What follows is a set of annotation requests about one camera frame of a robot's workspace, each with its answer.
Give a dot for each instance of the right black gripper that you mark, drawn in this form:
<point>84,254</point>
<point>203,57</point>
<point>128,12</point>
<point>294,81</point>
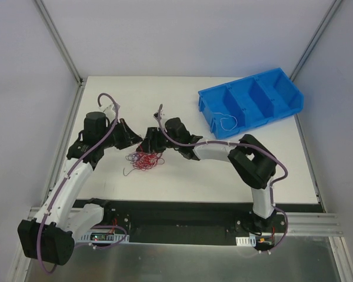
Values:
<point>153,140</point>

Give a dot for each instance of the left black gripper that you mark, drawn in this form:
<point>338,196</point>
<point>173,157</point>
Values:
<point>124,134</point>

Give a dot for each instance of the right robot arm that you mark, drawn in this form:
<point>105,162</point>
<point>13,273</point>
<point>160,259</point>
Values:
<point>254,163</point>

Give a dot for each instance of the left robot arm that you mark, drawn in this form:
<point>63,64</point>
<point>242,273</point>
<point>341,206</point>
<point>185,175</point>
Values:
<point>52,233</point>

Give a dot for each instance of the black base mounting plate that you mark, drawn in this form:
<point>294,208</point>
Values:
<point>185,223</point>

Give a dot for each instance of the blue divided plastic bin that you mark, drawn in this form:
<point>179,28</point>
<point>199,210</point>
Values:
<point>245,104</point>

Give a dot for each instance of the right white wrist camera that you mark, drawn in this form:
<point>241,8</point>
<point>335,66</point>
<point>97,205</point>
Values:
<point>158,114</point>

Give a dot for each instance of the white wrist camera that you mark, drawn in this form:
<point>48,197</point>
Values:
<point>158,114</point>
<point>111,111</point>

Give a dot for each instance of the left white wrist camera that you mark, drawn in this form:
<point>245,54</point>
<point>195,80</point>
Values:
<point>111,111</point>

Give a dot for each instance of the left white cable duct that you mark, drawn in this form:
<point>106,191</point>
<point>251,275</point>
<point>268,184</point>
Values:
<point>96,237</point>

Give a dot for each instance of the white cable duct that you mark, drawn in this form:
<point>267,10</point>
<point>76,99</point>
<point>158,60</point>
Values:
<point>96,237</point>
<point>249,241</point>

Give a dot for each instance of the left aluminium frame post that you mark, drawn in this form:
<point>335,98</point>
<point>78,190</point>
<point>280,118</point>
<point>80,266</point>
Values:
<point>58,41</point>

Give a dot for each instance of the aluminium frame post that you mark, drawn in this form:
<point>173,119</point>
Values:
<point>58,41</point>
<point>322,27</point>

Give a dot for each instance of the right white cable duct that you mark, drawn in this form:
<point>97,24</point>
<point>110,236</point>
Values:
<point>249,241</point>

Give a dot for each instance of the right aluminium frame post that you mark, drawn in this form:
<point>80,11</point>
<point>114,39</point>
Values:
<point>322,27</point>

